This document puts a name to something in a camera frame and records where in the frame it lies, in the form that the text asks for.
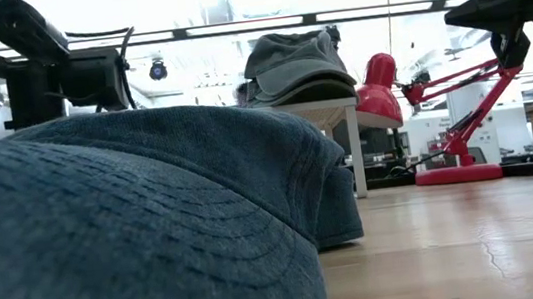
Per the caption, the grey baseball cap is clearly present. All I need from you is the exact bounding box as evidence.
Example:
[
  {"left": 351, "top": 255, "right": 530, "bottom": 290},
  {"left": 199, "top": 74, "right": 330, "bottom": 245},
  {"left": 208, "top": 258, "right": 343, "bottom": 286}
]
[
  {"left": 239, "top": 23, "right": 359, "bottom": 100},
  {"left": 241, "top": 69, "right": 358, "bottom": 112}
]

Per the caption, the red desk lamp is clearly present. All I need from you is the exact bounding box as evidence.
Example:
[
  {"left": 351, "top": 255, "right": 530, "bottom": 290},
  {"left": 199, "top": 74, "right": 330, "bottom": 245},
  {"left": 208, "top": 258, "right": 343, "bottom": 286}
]
[{"left": 350, "top": 37, "right": 533, "bottom": 194}]

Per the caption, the blue baseball cap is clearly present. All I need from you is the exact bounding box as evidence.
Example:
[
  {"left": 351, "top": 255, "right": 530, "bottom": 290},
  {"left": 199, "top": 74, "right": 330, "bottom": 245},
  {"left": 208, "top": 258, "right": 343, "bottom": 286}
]
[{"left": 0, "top": 84, "right": 373, "bottom": 299}]

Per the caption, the white perforated metal shelf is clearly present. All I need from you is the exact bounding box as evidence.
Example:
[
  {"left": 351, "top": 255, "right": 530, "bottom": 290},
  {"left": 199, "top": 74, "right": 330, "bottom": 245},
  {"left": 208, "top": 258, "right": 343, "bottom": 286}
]
[{"left": 286, "top": 96, "right": 370, "bottom": 206}]

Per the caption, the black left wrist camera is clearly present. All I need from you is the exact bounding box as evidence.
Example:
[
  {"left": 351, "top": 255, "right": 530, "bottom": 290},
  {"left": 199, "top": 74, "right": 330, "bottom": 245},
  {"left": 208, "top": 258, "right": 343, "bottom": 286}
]
[{"left": 53, "top": 44, "right": 131, "bottom": 118}]

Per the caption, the black cable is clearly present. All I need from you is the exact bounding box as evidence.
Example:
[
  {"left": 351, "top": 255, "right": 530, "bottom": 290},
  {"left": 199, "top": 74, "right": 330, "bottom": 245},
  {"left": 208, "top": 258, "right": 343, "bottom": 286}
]
[{"left": 64, "top": 23, "right": 145, "bottom": 117}]

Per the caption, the black lamp cord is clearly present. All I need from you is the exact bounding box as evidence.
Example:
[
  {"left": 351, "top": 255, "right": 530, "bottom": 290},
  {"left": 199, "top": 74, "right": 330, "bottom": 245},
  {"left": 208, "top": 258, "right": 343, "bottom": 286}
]
[{"left": 386, "top": 148, "right": 451, "bottom": 178}]

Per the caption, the black overhead rail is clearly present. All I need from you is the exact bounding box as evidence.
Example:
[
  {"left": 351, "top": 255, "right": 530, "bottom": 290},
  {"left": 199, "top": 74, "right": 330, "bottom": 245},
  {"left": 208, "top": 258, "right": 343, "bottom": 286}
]
[{"left": 0, "top": 0, "right": 478, "bottom": 63}]

